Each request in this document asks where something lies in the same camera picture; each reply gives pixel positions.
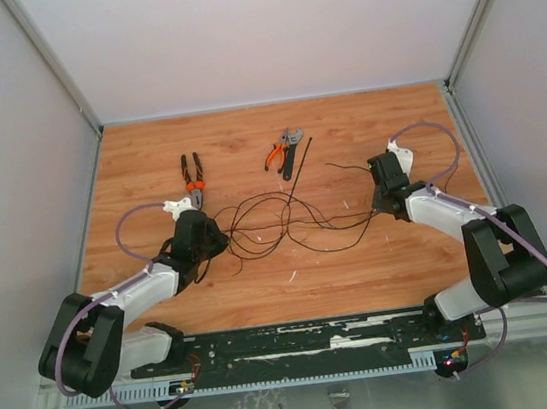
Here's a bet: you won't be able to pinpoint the black wire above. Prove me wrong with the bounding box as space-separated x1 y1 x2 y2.
208 154 392 279

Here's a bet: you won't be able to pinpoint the thin brown yellow wire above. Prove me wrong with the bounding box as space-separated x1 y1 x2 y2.
225 203 378 245

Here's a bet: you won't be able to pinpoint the black zip tie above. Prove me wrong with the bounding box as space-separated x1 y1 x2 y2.
286 136 313 208

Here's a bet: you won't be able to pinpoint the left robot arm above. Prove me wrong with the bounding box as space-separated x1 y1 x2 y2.
38 209 229 398

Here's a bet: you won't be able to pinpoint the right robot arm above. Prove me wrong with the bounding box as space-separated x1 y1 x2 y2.
368 150 547 342

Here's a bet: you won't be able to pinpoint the orange black combination pliers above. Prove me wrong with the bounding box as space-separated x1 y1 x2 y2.
180 152 205 209

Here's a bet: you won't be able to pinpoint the black adjustable wrench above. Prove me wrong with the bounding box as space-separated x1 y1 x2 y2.
281 128 304 182

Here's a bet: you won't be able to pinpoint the orange needle nose pliers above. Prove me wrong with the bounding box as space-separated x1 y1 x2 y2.
264 130 290 174

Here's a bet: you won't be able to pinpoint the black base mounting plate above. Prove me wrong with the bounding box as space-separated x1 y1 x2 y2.
130 306 486 389

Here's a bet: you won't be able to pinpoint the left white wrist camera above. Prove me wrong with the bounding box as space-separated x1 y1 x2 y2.
162 196 198 221

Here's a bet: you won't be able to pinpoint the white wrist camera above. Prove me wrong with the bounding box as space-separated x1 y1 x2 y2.
386 139 415 176
162 196 198 221

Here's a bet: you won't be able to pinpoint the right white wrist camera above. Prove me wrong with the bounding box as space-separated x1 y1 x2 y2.
386 139 415 176

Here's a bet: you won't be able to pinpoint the grey slotted cable duct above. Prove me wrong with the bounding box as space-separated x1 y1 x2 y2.
59 343 437 409

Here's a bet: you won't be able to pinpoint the aluminium front rail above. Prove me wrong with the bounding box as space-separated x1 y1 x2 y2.
34 287 547 403

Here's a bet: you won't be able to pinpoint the right aluminium frame post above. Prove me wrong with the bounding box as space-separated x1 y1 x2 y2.
444 0 496 94

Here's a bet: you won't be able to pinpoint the aluminium frame post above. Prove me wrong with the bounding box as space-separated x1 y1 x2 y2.
0 0 104 140
444 0 496 94

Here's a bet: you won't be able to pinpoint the left aluminium frame post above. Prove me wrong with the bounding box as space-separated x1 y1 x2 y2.
0 0 104 140

